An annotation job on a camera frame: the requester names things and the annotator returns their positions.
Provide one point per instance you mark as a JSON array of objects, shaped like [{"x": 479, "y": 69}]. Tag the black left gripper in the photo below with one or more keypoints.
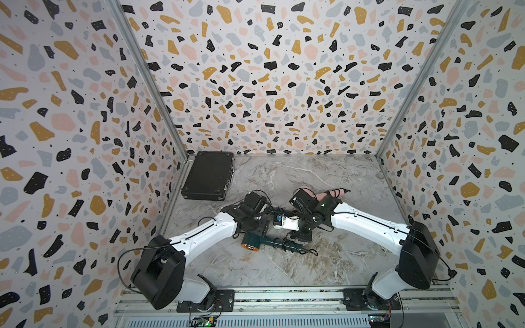
[{"x": 264, "y": 227}]

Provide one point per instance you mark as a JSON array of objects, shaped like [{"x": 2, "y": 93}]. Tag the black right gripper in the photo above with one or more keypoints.
[{"x": 296, "y": 234}]

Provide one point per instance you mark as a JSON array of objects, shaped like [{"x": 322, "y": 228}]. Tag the dark green hair dryer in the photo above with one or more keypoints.
[{"x": 253, "y": 243}]

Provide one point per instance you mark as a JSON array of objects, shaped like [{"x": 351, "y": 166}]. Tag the pink hair dryer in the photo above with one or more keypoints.
[{"x": 335, "y": 193}]

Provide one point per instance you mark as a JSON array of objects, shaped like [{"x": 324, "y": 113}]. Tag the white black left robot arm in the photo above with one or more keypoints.
[{"x": 160, "y": 273}]

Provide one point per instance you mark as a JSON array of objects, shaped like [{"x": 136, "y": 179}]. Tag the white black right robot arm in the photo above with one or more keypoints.
[{"x": 413, "y": 244}]

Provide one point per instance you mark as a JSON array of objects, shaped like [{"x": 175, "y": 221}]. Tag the black flat case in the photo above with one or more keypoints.
[{"x": 209, "y": 176}]

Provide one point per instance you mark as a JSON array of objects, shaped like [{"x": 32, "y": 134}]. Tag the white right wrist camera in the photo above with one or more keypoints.
[{"x": 287, "y": 223}]

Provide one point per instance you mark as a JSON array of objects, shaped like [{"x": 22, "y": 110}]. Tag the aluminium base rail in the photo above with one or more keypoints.
[{"x": 333, "y": 306}]

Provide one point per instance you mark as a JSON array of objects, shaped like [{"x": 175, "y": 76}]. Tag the aluminium corner post left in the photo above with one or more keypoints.
[{"x": 122, "y": 23}]

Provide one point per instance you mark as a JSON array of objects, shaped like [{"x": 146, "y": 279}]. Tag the aluminium corner post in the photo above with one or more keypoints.
[
  {"x": 453, "y": 19},
  {"x": 122, "y": 23}
]

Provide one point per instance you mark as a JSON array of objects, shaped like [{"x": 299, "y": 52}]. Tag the aluminium corner post right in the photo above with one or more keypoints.
[{"x": 453, "y": 19}]

